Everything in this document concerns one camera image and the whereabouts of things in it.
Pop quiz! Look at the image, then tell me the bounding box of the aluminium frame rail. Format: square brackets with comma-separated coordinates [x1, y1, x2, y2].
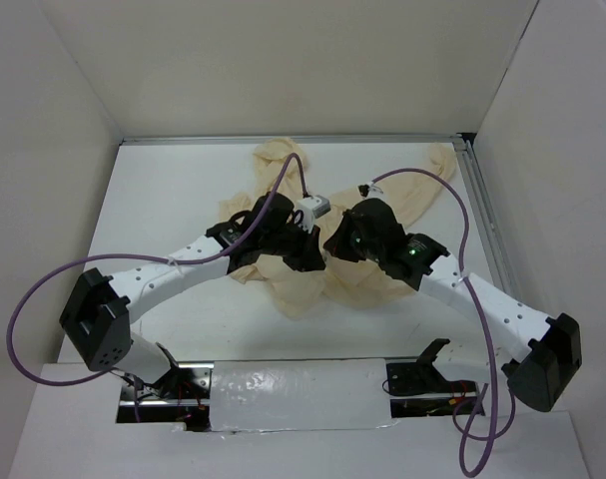
[92, 136, 512, 360]

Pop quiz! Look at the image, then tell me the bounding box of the cream yellow jacket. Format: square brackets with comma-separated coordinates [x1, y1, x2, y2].
[219, 138, 441, 318]

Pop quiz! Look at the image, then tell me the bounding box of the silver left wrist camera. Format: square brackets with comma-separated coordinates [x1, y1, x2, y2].
[295, 196, 330, 233]

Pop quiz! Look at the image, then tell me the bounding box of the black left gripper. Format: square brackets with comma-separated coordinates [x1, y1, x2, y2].
[261, 219, 325, 273]

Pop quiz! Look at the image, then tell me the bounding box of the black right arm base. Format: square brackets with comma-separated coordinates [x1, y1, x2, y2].
[381, 338, 478, 419]

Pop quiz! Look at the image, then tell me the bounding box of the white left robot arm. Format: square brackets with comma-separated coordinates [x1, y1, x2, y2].
[60, 194, 330, 398]

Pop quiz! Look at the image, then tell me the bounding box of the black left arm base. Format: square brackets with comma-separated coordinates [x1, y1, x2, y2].
[116, 343, 214, 432]

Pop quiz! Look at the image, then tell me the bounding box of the white taped front board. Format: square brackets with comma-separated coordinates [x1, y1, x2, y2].
[209, 359, 395, 432]

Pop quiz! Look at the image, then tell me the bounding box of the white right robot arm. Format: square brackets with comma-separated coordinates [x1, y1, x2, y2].
[323, 199, 582, 412]

